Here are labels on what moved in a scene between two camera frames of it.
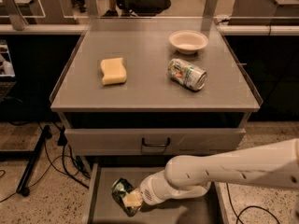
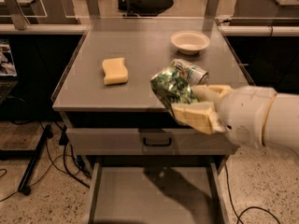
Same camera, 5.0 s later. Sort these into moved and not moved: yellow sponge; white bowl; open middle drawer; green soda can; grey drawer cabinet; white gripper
Moved: white gripper; green soda can
Not moved: open middle drawer; yellow sponge; white bowl; grey drawer cabinet
